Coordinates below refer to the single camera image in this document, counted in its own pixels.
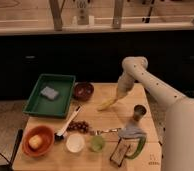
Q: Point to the white small bowl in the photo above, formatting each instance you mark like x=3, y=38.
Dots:
x=75, y=143

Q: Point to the green plastic tray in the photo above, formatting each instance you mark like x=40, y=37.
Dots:
x=39, y=106

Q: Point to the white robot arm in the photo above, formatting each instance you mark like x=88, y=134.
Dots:
x=178, y=137

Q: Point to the orange bowl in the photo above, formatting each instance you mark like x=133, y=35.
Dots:
x=47, y=135

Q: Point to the dark red bowl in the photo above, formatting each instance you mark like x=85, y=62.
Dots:
x=83, y=91

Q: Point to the blue sponge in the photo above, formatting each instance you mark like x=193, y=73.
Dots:
x=49, y=93

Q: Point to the yellow banana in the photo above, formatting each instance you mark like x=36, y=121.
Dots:
x=105, y=105

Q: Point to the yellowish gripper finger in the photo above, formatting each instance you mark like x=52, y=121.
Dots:
x=115, y=99

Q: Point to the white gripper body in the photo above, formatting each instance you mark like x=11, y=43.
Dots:
x=124, y=85

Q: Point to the blue grey cloth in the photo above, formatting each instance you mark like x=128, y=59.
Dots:
x=131, y=131

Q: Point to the bunch of dark grapes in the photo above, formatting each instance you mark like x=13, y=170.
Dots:
x=80, y=126

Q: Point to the green small cup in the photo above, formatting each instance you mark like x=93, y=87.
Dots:
x=97, y=143

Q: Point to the metal cup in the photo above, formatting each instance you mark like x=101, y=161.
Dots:
x=139, y=112

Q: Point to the yellow fruit in bowl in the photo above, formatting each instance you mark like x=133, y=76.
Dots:
x=35, y=142

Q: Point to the metal spoon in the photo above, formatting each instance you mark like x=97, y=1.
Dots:
x=99, y=132

